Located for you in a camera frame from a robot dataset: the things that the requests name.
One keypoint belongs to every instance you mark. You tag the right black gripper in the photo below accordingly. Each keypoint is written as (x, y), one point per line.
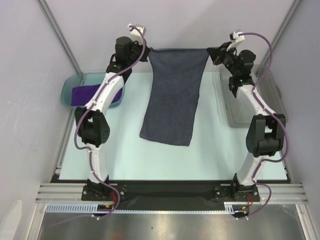
(215, 53)

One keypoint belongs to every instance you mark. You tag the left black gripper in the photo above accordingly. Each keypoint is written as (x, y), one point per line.
(144, 57)

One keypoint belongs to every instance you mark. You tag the dark blue grey towel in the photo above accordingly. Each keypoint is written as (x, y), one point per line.
(170, 114)

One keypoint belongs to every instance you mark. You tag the purple towel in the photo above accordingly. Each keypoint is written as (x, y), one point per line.
(81, 95)

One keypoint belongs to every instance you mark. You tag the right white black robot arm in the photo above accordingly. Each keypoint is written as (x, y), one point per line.
(265, 136)

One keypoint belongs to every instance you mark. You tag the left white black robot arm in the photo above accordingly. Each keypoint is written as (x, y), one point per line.
(91, 124)

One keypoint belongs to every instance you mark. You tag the clear grey plastic bin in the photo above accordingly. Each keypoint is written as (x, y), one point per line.
(238, 114)

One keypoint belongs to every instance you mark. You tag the teal plastic bin lid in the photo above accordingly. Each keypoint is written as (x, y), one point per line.
(78, 80)

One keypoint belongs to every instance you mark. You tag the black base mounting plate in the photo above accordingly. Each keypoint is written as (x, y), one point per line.
(176, 203)

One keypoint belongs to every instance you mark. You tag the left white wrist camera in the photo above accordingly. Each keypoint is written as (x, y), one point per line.
(137, 33)

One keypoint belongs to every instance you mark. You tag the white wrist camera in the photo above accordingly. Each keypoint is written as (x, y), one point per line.
(236, 38)
(137, 33)

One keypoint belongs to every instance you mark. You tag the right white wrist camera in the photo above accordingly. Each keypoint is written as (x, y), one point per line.
(236, 38)

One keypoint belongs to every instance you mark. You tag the right aluminium corner post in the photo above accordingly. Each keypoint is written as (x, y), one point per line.
(279, 34)

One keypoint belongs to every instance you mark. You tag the aluminium corner post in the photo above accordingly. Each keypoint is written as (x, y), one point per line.
(279, 34)
(45, 8)

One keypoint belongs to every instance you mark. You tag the left aluminium corner post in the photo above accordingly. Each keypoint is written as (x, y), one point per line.
(45, 8)

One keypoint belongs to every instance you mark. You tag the light blue cable duct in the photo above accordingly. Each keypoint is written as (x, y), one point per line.
(104, 208)

